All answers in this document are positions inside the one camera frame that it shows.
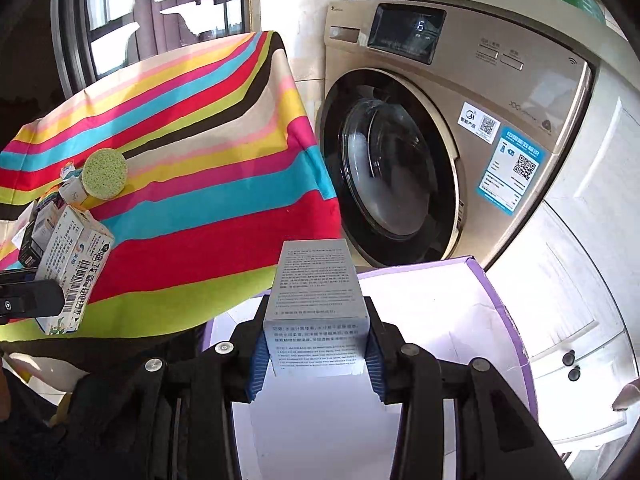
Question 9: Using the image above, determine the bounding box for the black and white box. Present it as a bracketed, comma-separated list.
[17, 199, 67, 269]

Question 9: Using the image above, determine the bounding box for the champagne front-load washing machine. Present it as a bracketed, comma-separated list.
[314, 0, 601, 269]

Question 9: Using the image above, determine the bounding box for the rainbow striped tablecloth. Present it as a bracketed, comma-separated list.
[0, 30, 344, 342]

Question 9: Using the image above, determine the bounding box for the purple-edged white cardboard box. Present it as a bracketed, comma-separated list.
[200, 256, 539, 480]

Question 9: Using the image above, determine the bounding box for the green round sponge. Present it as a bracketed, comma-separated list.
[81, 147, 127, 196]

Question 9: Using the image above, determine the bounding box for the small white box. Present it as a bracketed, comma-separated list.
[58, 176, 92, 207]

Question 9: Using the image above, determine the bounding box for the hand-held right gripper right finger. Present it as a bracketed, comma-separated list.
[364, 296, 572, 480]

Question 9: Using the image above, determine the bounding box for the white cabinet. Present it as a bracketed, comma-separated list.
[482, 60, 640, 463]

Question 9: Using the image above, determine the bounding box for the silver grey text-printed box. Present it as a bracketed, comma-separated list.
[263, 240, 371, 378]

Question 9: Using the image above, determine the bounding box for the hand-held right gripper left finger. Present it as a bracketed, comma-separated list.
[75, 297, 274, 480]

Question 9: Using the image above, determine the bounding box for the white barcode box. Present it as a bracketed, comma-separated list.
[36, 205, 116, 336]

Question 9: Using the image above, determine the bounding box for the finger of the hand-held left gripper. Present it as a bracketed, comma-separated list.
[0, 280, 66, 324]
[0, 268, 39, 284]

